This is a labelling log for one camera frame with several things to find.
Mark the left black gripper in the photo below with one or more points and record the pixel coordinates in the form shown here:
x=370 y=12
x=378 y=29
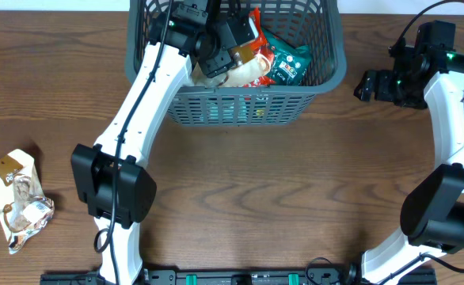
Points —
x=219 y=63

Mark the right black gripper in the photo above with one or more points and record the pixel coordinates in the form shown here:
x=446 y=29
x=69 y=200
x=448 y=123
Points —
x=373 y=85

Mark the beige cookie bag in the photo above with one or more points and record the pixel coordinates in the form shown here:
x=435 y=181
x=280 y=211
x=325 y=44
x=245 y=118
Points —
x=250 y=66
x=24 y=208

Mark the orange spaghetti packet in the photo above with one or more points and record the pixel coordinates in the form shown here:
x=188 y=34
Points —
x=260 y=41

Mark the green Nescafe bag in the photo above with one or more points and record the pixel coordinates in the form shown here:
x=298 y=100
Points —
x=283 y=64

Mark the grey plastic basket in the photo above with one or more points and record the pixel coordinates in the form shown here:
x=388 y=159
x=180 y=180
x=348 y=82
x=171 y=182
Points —
x=313 y=23

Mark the teal wet wipes packet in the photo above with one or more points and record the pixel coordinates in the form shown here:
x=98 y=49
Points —
x=220 y=110

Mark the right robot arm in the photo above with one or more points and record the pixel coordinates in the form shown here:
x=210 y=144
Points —
x=428 y=75

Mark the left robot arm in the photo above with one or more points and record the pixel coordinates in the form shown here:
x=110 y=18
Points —
x=110 y=176

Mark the black mounting rail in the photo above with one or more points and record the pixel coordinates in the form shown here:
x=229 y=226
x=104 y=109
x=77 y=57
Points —
x=320 y=275

